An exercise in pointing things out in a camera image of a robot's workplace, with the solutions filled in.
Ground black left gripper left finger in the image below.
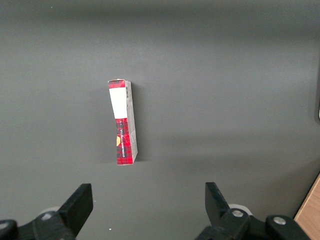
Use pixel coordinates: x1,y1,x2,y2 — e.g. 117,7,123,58
0,183,94,240

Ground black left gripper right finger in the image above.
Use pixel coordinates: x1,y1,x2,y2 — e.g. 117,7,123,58
194,182,311,240

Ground wooden two-drawer cabinet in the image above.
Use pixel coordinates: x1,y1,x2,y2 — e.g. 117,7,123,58
294,172,320,240

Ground red and grey carton box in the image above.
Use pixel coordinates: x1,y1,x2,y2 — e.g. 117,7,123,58
107,78,139,167

